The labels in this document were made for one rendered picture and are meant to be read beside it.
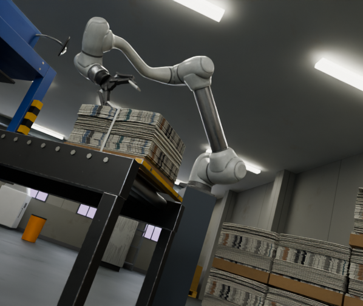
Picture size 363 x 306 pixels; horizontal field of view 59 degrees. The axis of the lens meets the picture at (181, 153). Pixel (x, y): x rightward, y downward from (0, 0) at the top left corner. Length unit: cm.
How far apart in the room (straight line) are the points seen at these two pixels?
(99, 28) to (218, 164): 94
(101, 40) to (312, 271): 135
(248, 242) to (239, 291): 21
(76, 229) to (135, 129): 1029
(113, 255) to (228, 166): 680
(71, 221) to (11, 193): 207
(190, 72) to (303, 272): 112
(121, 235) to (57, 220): 354
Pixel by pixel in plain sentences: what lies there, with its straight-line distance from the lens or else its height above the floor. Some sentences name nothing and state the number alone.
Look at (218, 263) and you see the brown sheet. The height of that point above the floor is 62.
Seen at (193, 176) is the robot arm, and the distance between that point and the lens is 202.
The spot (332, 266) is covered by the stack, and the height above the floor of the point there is 74.
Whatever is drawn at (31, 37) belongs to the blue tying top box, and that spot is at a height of 166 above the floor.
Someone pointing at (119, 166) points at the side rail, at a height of 77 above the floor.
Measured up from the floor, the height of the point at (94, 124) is 95.
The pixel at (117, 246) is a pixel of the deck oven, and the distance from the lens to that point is 843.
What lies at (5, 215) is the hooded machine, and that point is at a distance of 1075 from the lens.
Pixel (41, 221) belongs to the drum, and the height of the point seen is 52.
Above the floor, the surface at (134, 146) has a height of 89.
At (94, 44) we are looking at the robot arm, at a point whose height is 135.
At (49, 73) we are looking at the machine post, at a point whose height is 150.
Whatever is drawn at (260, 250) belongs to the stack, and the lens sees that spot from 156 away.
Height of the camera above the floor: 55
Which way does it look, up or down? 19 degrees up
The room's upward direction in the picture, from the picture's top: 19 degrees clockwise
